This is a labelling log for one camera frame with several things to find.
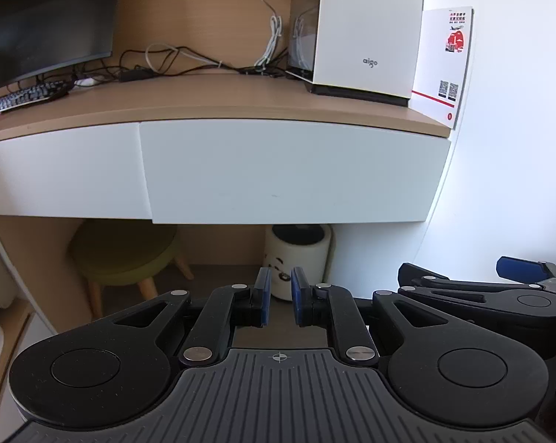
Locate white panda trash bin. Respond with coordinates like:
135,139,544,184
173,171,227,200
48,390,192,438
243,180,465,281
264,224,335,303

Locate white narrow drawer front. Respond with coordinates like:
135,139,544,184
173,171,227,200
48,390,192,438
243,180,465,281
0,122,152,217

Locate white card with red print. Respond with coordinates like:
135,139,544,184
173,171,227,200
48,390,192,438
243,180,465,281
409,7,474,131

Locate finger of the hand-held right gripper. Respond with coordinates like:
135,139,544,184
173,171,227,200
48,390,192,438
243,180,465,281
397,262,545,328
496,255,556,283

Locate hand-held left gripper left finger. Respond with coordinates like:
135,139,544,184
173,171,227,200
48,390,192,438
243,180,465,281
107,267,273,369

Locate black computer monitor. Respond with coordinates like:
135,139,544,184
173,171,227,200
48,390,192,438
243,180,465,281
0,0,124,95

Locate black power adapter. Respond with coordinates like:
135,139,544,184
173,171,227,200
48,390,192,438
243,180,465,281
118,68,154,83

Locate green round stool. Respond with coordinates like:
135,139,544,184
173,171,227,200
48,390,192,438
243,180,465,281
70,219,196,321

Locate white cable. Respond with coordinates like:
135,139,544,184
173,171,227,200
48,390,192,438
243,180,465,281
145,0,285,75

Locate black keyboard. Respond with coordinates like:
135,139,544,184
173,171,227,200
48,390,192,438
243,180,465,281
0,80,71,115

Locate black cable bundle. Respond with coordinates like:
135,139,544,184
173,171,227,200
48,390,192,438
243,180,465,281
72,46,306,81

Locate white computer case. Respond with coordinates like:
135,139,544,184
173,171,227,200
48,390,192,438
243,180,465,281
284,0,426,108

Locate white wide drawer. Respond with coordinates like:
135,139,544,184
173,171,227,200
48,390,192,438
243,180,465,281
138,119,453,226

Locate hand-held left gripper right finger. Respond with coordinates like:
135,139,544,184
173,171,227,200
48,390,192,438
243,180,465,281
291,267,449,366

